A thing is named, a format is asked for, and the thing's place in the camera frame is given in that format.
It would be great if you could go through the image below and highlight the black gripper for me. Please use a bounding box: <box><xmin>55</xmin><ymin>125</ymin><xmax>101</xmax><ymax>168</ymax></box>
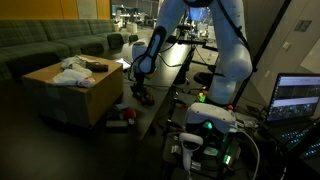
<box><xmin>133</xmin><ymin>71</ymin><xmax>147</xmax><ymax>92</ymax></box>

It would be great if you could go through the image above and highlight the brown plush toy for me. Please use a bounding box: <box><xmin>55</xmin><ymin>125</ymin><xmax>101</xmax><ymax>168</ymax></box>
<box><xmin>131</xmin><ymin>87</ymin><xmax>156</xmax><ymax>107</ymax></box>

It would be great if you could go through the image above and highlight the large cardboard box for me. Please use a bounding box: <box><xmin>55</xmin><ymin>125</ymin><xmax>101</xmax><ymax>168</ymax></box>
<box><xmin>21</xmin><ymin>54</ymin><xmax>125</xmax><ymax>129</ymax></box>

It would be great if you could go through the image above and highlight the black electronics box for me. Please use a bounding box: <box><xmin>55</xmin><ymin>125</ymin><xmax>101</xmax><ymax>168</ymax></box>
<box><xmin>199</xmin><ymin>121</ymin><xmax>242</xmax><ymax>169</ymax></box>

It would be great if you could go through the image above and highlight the blue cloth item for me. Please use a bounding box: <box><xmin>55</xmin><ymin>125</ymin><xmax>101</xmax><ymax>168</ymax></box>
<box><xmin>114</xmin><ymin>101</ymin><xmax>131</xmax><ymax>111</ymax></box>

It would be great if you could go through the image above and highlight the red ball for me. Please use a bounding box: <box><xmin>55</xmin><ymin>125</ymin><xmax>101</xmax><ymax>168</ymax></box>
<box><xmin>122</xmin><ymin>107</ymin><xmax>137</xmax><ymax>122</ymax></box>

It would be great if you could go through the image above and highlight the dark green item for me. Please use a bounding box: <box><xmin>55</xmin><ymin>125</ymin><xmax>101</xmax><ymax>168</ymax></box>
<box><xmin>105</xmin><ymin>108</ymin><xmax>125</xmax><ymax>121</ymax></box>

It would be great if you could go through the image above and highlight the small pink item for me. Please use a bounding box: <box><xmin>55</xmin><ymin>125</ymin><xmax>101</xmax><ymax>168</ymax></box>
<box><xmin>77</xmin><ymin>76</ymin><xmax>97</xmax><ymax>89</ymax></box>

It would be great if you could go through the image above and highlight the white crumpled cloth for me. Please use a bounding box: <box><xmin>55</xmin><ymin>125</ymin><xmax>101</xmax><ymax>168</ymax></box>
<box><xmin>52</xmin><ymin>63</ymin><xmax>94</xmax><ymax>87</ymax></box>

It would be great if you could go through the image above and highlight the white VR headset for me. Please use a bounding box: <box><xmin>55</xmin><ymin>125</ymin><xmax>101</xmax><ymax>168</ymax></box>
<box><xmin>184</xmin><ymin>102</ymin><xmax>239</xmax><ymax>135</ymax></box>

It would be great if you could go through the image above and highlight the white VR controller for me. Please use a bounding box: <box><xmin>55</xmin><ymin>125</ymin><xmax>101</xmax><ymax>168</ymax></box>
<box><xmin>178</xmin><ymin>132</ymin><xmax>205</xmax><ymax>172</ymax></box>

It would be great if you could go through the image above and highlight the green plaid sofa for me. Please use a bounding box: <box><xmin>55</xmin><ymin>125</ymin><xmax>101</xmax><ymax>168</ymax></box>
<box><xmin>0</xmin><ymin>18</ymin><xmax>126</xmax><ymax>81</ymax></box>

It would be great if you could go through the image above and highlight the black slanted pole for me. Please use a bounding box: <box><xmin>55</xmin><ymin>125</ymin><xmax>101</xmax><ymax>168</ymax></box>
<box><xmin>231</xmin><ymin>0</ymin><xmax>294</xmax><ymax>108</ymax></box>

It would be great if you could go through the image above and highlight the operator laptop with lit screen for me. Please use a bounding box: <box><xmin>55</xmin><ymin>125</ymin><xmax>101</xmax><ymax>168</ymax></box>
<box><xmin>265</xmin><ymin>72</ymin><xmax>320</xmax><ymax>161</ymax></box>

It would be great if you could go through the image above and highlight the thin black table cable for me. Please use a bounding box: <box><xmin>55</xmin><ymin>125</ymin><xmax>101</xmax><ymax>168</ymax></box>
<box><xmin>122</xmin><ymin>76</ymin><xmax>172</xmax><ymax>90</ymax></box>

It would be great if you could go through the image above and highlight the black stereo camera bar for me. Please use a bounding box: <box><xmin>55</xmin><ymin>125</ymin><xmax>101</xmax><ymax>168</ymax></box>
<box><xmin>166</xmin><ymin>34</ymin><xmax>208</xmax><ymax>46</ymax></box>

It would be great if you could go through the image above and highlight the white thick cable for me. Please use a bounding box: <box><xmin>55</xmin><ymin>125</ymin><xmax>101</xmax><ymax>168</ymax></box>
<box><xmin>238</xmin><ymin>130</ymin><xmax>261</xmax><ymax>180</ymax></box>

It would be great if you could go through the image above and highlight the grey wall sign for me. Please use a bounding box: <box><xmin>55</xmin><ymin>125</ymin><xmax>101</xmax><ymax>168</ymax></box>
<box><xmin>293</xmin><ymin>19</ymin><xmax>313</xmax><ymax>33</ymax></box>

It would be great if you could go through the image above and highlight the white wall sheet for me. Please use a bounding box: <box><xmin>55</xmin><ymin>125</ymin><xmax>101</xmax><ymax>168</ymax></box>
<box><xmin>299</xmin><ymin>47</ymin><xmax>320</xmax><ymax>75</ymax></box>

